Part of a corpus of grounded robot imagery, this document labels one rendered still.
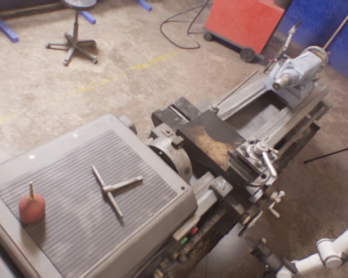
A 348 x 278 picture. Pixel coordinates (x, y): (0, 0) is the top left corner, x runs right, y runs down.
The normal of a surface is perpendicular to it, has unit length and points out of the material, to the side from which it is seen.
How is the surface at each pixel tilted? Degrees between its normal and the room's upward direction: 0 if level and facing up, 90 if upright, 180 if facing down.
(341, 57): 90
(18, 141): 0
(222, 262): 0
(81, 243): 0
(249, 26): 90
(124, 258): 45
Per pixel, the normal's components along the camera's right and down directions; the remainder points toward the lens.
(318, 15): -0.65, 0.43
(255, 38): -0.36, 0.62
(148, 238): 0.70, 0.01
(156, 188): 0.29, -0.63
